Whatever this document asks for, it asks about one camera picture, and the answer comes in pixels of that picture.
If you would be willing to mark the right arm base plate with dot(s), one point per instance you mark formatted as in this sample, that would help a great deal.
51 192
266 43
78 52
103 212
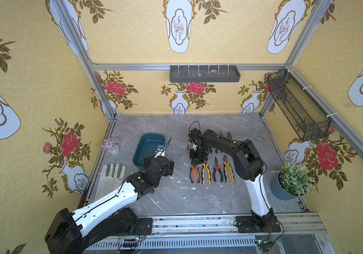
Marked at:
256 224

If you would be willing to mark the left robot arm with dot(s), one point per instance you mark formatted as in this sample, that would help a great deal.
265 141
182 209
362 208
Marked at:
73 232

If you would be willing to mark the aluminium front rail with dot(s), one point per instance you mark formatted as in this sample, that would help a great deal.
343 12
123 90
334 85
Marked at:
302 233

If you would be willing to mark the white green work glove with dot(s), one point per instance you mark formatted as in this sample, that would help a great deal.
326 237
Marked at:
111 178

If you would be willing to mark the green potted plant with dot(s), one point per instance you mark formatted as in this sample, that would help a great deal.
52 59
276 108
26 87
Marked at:
291 181

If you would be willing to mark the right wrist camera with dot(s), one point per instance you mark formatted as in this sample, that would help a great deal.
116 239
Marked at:
194 136

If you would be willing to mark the grey wall shelf tray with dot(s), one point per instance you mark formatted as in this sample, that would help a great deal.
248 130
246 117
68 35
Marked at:
204 74

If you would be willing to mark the yellow wide handle pliers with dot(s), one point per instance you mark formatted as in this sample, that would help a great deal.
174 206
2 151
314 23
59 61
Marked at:
228 172

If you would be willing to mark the small orange black pliers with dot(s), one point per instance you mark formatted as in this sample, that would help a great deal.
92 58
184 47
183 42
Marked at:
217 169

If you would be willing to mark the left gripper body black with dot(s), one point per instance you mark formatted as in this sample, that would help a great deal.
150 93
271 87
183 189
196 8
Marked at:
162 160

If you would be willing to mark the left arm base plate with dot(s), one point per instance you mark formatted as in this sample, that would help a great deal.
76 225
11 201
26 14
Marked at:
140 227

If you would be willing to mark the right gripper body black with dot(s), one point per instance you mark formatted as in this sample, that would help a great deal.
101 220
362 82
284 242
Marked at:
195 152

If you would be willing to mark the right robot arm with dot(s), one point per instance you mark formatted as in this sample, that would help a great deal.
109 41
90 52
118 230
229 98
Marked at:
248 165

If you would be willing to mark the teal plastic storage box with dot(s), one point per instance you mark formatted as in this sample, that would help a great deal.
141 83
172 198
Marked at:
147 147

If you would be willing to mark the yellow black pliers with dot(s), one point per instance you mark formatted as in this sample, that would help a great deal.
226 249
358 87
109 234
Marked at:
229 135

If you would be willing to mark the black wire mesh basket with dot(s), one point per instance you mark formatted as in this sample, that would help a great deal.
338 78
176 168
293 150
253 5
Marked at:
308 120

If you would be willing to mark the pink flower pot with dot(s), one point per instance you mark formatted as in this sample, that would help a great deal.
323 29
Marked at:
110 145

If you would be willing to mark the yellow pliers silver head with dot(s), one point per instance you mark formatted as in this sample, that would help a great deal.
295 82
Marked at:
206 172

